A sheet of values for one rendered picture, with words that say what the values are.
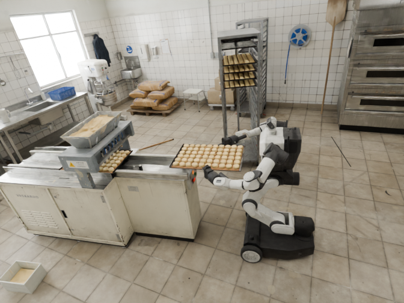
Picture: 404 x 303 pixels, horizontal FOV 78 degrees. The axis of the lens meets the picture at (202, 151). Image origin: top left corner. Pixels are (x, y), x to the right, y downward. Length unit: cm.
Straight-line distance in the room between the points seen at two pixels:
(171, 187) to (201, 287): 92
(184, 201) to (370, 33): 355
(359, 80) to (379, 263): 278
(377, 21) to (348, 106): 124
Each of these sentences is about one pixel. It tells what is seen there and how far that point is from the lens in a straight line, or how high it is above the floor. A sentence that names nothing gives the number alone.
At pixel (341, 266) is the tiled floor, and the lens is 276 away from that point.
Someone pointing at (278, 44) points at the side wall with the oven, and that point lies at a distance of 562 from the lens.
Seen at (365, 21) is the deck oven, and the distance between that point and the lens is 454.
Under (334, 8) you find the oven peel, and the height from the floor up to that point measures 186.
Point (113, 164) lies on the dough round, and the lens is 252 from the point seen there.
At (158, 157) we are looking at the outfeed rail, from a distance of 252.
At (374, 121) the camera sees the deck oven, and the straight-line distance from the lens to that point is 497.
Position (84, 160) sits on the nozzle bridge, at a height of 114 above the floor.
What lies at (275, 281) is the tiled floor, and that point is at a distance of 253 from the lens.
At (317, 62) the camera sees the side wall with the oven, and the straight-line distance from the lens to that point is 563.
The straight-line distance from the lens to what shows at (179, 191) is 228.
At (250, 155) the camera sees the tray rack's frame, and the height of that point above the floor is 15.
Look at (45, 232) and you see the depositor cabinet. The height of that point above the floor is 13.
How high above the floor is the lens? 214
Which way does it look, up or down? 30 degrees down
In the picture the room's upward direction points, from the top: 7 degrees counter-clockwise
